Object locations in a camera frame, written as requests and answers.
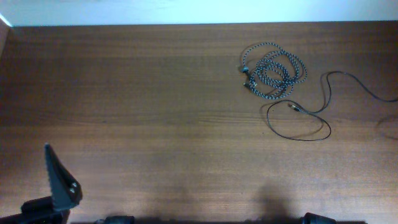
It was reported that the black white braided cable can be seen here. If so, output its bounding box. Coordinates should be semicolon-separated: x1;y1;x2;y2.
238;42;308;101

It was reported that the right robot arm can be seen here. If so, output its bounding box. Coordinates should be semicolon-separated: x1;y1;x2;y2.
300;213;337;224

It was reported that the thin black cable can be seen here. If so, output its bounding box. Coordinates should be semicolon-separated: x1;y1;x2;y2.
266;70;398;142

